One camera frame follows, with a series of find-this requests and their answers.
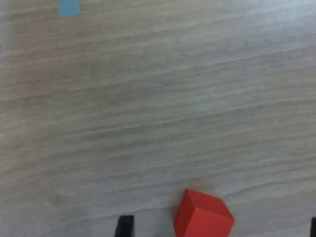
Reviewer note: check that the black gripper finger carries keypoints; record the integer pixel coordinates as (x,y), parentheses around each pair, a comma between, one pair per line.
(124,227)
(313,228)

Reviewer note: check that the red cube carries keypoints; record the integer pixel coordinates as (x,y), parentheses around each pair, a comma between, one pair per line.
(205,217)

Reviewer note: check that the blue-grey tape patch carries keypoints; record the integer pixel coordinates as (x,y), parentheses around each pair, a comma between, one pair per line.
(70,7)

